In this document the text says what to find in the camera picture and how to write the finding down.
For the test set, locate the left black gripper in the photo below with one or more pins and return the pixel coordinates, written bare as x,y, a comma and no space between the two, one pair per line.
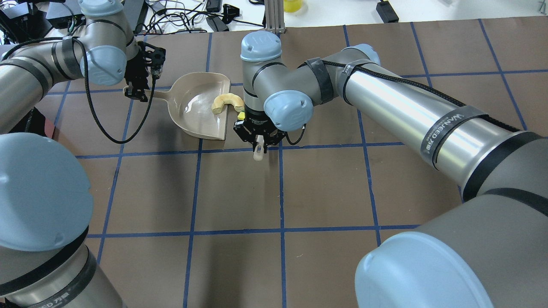
138,75

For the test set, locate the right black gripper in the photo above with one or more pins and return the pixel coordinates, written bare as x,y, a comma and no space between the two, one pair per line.
257,124

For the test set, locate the beige hand brush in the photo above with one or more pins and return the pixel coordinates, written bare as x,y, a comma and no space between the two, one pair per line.
259,146

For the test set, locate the beige plastic dustpan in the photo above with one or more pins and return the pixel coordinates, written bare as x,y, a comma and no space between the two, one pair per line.
189,104

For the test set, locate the curved pale fruit peel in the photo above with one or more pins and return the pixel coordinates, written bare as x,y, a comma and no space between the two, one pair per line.
227,99

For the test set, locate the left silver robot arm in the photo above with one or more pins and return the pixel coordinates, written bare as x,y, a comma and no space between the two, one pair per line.
46,205

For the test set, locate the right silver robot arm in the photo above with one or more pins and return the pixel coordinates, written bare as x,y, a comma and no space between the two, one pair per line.
490,251

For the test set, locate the black power adapter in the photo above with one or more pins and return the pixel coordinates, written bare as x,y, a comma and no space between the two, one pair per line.
386,11

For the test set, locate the aluminium frame post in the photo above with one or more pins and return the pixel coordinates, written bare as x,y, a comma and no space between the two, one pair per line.
274,16

